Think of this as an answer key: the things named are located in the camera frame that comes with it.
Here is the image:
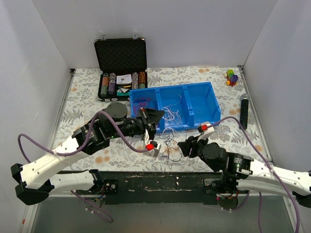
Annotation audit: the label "red wire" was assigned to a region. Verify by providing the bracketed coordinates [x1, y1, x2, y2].
[132, 96, 156, 115]

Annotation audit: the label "blue three-compartment plastic bin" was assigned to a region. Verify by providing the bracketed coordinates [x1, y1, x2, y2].
[130, 82, 221, 133]

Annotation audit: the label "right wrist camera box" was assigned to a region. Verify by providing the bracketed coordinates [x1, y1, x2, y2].
[197, 121, 215, 141]

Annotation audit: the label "white wires in bin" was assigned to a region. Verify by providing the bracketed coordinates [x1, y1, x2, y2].
[161, 94, 183, 129]

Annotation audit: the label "colourful toy block train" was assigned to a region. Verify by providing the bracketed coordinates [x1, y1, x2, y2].
[224, 69, 239, 86]

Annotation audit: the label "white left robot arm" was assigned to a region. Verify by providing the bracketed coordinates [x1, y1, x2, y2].
[11, 102, 165, 205]

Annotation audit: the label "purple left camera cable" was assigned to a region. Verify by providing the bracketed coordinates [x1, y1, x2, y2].
[18, 112, 156, 224]

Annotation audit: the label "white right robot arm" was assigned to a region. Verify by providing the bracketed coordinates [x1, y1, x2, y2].
[178, 136, 311, 208]

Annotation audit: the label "black poker chip case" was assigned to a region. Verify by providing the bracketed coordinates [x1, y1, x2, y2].
[94, 35, 148, 101]

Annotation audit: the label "black metal base rail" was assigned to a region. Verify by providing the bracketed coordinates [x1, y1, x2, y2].
[70, 169, 246, 206]

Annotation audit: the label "floral patterned table mat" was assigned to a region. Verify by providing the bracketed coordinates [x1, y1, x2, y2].
[53, 67, 271, 172]

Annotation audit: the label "black handheld microphone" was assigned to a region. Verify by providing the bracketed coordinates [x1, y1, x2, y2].
[240, 94, 249, 130]

